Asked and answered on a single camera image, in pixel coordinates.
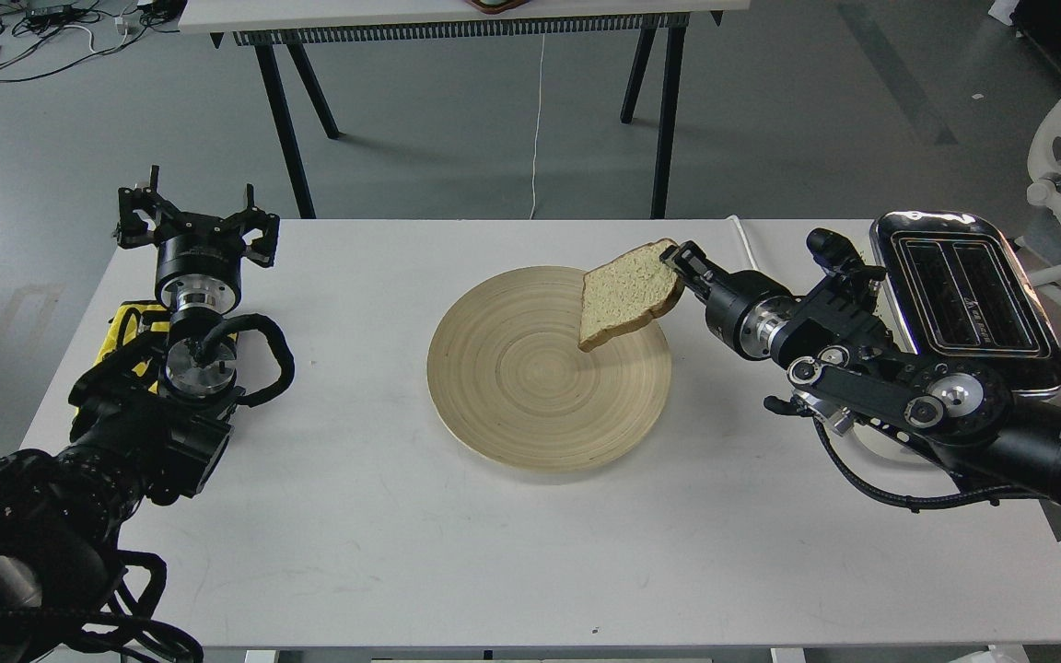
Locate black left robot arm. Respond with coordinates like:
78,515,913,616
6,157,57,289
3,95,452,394
0,167,296,662

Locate round wooden plate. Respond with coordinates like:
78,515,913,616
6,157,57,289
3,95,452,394
427,267,673,471

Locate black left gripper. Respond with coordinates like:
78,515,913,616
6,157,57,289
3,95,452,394
115,165,281,314

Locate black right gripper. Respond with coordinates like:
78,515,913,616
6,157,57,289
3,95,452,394
659,242,796,361

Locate cables and power strips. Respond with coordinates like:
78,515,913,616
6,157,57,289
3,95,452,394
0,0,186,98

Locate brown object on background table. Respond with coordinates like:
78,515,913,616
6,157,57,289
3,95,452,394
466,0,527,14

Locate white hanging cable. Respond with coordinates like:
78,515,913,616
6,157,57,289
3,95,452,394
529,33,547,220

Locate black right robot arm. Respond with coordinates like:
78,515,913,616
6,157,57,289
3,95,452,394
659,229,1061,513

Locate slice of bread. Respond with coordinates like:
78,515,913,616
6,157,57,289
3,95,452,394
578,238,683,352

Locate chrome two-slot toaster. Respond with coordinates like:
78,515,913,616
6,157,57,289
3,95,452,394
869,211,1061,399

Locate white background table black legs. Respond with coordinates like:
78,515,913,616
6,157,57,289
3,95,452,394
177,1,749,219

